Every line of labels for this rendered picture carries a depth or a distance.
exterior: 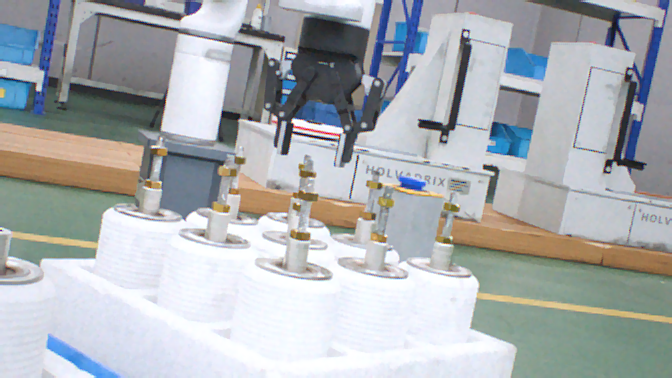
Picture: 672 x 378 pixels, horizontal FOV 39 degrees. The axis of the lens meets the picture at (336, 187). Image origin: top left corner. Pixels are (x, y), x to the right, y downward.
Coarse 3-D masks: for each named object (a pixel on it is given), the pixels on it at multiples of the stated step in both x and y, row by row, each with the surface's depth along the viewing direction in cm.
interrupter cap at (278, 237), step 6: (264, 234) 105; (270, 234) 107; (276, 234) 108; (282, 234) 108; (270, 240) 104; (276, 240) 103; (282, 240) 104; (312, 240) 108; (318, 240) 109; (312, 246) 104; (318, 246) 104; (324, 246) 105
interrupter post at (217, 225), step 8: (208, 216) 97; (216, 216) 97; (224, 216) 97; (208, 224) 97; (216, 224) 97; (224, 224) 97; (208, 232) 97; (216, 232) 97; (224, 232) 97; (216, 240) 97; (224, 240) 97
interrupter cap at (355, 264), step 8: (344, 264) 97; (352, 264) 98; (360, 264) 100; (392, 264) 102; (360, 272) 95; (368, 272) 95; (376, 272) 95; (384, 272) 99; (392, 272) 98; (400, 272) 99
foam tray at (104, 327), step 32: (64, 288) 102; (96, 288) 98; (64, 320) 102; (96, 320) 98; (128, 320) 94; (160, 320) 91; (96, 352) 97; (128, 352) 94; (160, 352) 90; (192, 352) 87; (224, 352) 84; (352, 352) 92; (384, 352) 94; (416, 352) 97; (448, 352) 99; (480, 352) 103; (512, 352) 108
